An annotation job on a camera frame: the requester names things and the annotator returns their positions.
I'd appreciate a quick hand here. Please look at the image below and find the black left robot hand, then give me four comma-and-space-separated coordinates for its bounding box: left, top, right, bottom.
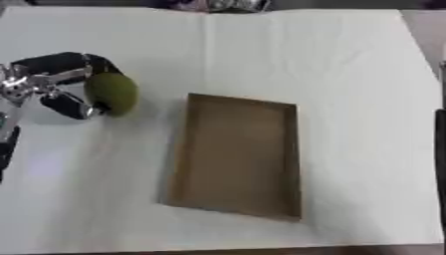
0, 51, 125, 121

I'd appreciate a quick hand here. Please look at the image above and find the tan cardboard box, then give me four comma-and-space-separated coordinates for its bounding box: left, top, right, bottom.
158, 93, 304, 223

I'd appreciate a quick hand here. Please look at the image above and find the silver metal object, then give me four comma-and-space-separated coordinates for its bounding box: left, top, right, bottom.
203, 0, 272, 13

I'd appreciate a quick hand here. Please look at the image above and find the green toy fruit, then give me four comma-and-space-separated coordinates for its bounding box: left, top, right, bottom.
82, 72, 141, 118

